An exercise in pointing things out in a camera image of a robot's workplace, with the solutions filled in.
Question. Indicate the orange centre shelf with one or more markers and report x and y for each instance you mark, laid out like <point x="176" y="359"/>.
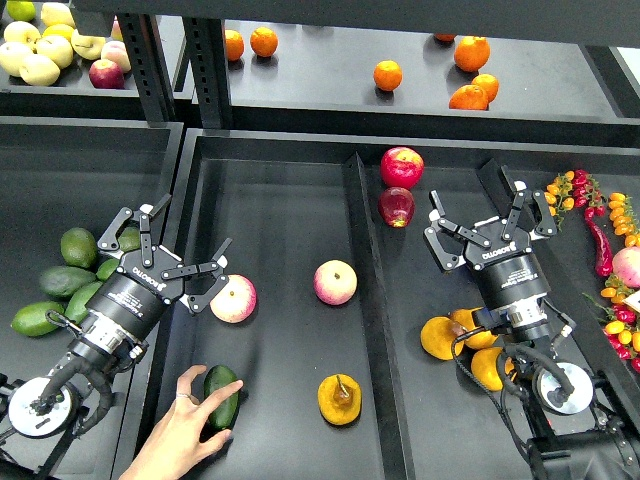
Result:
<point x="387" y="75"/>

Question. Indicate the yellow pear pile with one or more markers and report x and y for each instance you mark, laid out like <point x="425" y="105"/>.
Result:
<point x="437" y="336"/>
<point x="484" y="368"/>
<point x="479" y="341"/>

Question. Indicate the pink apple left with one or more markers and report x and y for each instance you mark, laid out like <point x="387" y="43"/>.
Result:
<point x="236" y="301"/>

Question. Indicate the large orange shelf right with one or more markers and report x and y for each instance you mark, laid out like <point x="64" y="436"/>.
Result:
<point x="472" y="53"/>

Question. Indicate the pink apple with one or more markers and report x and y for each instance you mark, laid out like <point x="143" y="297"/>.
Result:
<point x="335" y="282"/>
<point x="236" y="301"/>

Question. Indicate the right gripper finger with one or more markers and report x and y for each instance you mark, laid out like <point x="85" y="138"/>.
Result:
<point x="440" y="226"/>
<point x="544" y="225"/>

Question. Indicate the yellow pear left pile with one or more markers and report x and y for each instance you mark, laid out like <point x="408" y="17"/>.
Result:
<point x="437" y="336"/>

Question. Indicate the pink apple centre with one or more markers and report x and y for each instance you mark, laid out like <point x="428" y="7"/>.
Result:
<point x="335" y="282"/>

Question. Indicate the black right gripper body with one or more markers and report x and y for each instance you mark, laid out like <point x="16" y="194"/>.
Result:
<point x="506" y="271"/>

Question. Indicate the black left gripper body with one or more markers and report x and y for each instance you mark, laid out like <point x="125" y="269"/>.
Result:
<point x="137" y="297"/>

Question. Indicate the red apple on shelf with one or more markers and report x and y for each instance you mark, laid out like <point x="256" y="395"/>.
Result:
<point x="106" y="74"/>

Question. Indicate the bare human hand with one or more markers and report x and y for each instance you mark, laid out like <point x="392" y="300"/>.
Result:
<point x="174" y="447"/>

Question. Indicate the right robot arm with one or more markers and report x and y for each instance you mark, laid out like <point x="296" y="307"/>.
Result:
<point x="574" y="435"/>

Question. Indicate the green avocado top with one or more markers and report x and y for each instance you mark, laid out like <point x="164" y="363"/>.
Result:
<point x="78" y="248"/>

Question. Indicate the orange shelf left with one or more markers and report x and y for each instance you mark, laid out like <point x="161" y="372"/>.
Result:
<point x="264" y="42"/>

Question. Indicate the red chili pepper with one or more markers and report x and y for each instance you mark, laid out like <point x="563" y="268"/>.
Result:
<point x="603" y="254"/>

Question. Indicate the yellow pear with stem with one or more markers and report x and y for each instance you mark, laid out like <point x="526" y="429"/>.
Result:
<point x="339" y="399"/>

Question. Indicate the black left tray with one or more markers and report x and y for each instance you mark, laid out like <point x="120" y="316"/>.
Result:
<point x="59" y="173"/>

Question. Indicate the dark red apple lower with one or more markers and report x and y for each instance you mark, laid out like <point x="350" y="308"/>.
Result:
<point x="396" y="206"/>

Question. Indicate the yellow pear top pile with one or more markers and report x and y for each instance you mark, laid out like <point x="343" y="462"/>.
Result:
<point x="479" y="341"/>

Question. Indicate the yellow pear bottom pile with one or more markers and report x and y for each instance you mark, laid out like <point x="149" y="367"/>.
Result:
<point x="484" y="368"/>

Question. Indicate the black tray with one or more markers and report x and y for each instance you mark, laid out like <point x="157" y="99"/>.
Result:
<point x="292" y="203"/>
<point x="59" y="173"/>

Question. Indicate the orange cherry tomato vine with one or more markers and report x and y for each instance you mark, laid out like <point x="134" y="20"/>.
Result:
<point x="623" y="218"/>

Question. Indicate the black centre tray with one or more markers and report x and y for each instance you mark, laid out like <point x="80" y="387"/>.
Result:
<point x="292" y="203"/>

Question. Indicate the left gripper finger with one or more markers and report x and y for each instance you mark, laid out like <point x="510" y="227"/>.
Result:
<point x="196" y="285"/>
<point x="142" y="217"/>

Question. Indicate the red apple upper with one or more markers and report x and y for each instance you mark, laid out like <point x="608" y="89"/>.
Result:
<point x="401" y="167"/>

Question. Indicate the pink apple right edge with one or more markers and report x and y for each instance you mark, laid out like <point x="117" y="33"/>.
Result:
<point x="626" y="266"/>

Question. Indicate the green avocado far left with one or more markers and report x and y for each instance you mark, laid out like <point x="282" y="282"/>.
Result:
<point x="31" y="320"/>

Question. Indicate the orange front shelf right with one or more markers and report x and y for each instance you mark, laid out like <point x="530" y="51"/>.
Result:
<point x="469" y="97"/>

